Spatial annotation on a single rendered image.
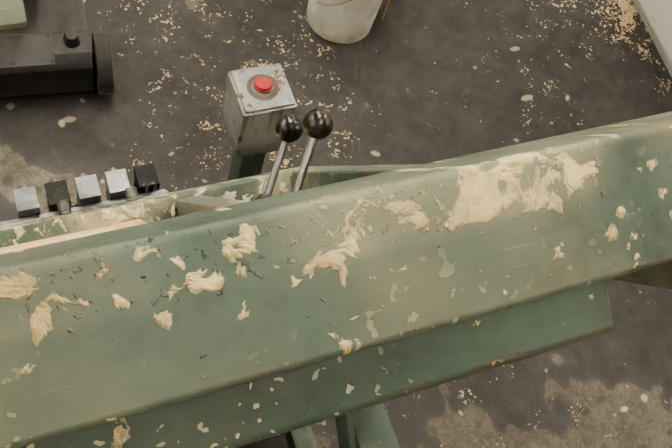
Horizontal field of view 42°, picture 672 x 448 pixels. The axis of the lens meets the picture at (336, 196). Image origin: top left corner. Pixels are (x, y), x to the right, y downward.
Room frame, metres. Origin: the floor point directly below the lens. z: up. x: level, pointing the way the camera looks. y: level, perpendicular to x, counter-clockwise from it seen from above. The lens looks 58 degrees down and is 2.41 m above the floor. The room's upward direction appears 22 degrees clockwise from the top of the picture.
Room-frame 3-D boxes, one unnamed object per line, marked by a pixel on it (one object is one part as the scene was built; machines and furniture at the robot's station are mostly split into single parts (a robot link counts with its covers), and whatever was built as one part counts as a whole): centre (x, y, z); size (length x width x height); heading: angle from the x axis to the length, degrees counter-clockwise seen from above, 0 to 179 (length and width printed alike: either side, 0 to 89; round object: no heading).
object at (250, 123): (1.12, 0.23, 0.84); 0.12 x 0.12 x 0.18; 38
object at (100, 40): (1.60, 0.85, 0.10); 0.20 x 0.05 x 0.20; 32
